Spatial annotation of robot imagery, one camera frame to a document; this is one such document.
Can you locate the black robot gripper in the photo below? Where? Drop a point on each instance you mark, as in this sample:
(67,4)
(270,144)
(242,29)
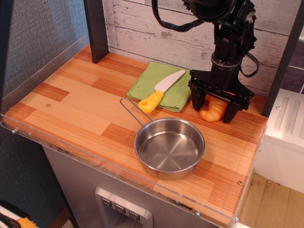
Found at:
(220,82)

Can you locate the orange plastic toy croissant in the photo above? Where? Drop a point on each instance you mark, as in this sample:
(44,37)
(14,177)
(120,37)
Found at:
(216,109)

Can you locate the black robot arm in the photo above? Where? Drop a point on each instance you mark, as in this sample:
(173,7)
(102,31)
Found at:
(233,22)

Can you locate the green cloth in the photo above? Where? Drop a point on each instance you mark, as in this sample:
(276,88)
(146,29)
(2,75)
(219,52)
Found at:
(174,98)

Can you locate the stainless steel saucepan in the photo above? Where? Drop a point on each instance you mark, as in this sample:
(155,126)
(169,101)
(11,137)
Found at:
(169,148)

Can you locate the white ribbed side cabinet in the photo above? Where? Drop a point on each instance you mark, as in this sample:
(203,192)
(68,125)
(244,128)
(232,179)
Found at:
(281,151)

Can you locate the silver dispenser button panel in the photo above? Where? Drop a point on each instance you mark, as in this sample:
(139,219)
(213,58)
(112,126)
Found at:
(117,212)

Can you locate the silver toy fridge cabinet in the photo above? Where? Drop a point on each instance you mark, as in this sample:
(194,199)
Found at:
(78,182)

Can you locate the orange object bottom left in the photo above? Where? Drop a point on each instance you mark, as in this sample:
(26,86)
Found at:
(26,223)

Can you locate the yellow handled toy knife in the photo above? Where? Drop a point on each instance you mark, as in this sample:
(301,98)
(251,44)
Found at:
(148,104)

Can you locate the dark right shelf post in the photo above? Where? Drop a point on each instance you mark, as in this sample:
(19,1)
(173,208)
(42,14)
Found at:
(285,60)

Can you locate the dark shelf post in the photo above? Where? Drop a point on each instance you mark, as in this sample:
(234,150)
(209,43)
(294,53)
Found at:
(96,26)
(285,60)

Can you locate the dark left shelf post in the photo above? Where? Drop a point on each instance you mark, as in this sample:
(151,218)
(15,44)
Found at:
(96,26)

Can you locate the clear acrylic guard rail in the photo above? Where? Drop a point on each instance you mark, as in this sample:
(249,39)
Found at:
(80,116)

